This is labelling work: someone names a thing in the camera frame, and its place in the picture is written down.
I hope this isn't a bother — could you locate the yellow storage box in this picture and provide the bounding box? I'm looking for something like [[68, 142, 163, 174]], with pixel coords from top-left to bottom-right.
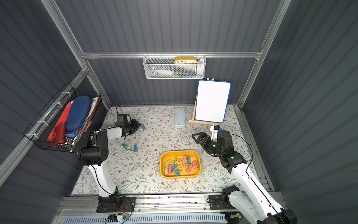
[[159, 150, 201, 179]]

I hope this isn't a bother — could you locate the yellow binder clip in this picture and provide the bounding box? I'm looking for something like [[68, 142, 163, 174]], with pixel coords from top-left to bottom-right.
[[163, 158, 171, 169]]

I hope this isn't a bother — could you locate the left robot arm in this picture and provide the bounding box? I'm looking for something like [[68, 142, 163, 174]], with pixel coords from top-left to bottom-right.
[[75, 114, 141, 197]]

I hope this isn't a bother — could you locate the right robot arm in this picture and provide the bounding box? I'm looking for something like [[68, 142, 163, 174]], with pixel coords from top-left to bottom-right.
[[192, 126, 297, 224]]

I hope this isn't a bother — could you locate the wooden easel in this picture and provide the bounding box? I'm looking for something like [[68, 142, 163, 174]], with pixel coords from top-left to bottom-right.
[[189, 78, 221, 128]]

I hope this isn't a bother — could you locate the light blue plastic case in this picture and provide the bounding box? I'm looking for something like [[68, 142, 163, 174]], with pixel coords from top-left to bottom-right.
[[174, 107, 186, 128]]

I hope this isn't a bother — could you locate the blue oval pouch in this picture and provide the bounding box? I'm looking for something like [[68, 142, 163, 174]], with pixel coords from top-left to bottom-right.
[[65, 96, 92, 133]]

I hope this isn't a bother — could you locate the yellow clock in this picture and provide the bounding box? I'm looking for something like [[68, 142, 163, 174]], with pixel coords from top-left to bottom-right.
[[174, 56, 197, 64]]

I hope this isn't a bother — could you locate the whiteboard with blue frame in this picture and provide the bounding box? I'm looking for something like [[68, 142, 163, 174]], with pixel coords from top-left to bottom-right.
[[194, 79, 232, 123]]

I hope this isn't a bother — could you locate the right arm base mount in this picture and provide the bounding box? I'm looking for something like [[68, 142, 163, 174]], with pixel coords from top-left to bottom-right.
[[206, 195, 239, 211]]

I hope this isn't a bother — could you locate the white wire wall basket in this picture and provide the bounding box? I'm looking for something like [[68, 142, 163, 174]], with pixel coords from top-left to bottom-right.
[[143, 55, 207, 79]]

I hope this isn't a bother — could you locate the black wire side basket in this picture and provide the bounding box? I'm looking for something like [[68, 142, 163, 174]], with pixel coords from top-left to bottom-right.
[[24, 85, 104, 153]]

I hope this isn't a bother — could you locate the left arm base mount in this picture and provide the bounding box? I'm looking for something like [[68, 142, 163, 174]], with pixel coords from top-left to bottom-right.
[[96, 195, 136, 213]]

